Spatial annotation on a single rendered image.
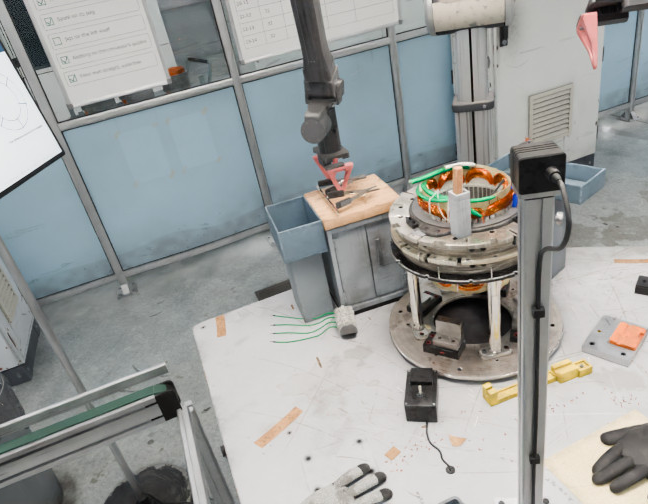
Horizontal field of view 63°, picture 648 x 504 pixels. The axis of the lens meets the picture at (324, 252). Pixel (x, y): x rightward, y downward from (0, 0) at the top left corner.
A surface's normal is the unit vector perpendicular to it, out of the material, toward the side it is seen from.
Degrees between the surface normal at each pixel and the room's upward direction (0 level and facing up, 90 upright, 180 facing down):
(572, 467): 0
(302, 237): 90
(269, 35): 90
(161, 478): 0
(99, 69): 90
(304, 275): 90
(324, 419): 0
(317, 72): 116
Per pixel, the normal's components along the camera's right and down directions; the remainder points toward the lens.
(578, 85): 0.37, 0.41
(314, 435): -0.18, -0.85
